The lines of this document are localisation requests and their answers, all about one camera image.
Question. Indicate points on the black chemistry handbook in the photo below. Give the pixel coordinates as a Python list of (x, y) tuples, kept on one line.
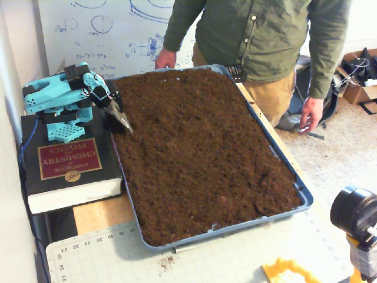
[(70, 182)]

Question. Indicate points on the blue plastic tray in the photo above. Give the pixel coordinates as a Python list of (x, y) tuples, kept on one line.
[(308, 202)]

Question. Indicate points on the whiteboard with blue sketches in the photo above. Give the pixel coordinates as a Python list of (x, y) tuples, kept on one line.
[(117, 35)]

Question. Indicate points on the short silver metal rod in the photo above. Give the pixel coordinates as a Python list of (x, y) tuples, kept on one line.
[(184, 249)]

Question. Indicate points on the person in green shirt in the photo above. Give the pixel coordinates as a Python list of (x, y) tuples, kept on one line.
[(265, 35)]

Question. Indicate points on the black cylindrical camera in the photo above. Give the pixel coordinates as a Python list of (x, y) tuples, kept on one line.
[(350, 209)]

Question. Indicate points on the yellow grey camera stand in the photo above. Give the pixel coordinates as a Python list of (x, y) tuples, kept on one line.
[(365, 259)]

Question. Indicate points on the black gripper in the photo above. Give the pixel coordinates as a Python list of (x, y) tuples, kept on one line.
[(115, 109)]

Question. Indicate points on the silver tape shovel blade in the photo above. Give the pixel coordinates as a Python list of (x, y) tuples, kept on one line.
[(122, 119)]

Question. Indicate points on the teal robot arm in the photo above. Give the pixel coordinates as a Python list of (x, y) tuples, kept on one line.
[(53, 94)]

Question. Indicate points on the grey black backpack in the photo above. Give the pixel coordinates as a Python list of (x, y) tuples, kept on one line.
[(300, 88)]

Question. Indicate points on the grey gridded cutting mat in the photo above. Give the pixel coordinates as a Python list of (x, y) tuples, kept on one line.
[(206, 265)]

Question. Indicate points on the open cardboard box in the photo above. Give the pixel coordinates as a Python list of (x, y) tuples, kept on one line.
[(356, 92)]

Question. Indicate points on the person's left hand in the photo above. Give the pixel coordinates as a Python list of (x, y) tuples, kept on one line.
[(310, 113)]

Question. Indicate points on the person's left forearm green sleeve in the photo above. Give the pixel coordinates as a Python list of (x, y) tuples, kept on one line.
[(324, 70)]

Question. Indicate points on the person's right hand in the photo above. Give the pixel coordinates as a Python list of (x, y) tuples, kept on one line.
[(165, 59)]

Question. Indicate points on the black perforated box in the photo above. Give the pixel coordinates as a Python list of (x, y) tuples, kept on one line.
[(235, 72)]

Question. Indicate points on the yellow plastic clamp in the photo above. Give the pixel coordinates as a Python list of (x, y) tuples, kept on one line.
[(282, 269)]

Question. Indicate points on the person's right forearm green sleeve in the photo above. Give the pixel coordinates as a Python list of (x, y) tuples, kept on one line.
[(179, 26)]

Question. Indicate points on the blue tray of soil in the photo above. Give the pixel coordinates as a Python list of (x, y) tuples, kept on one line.
[(191, 147)]

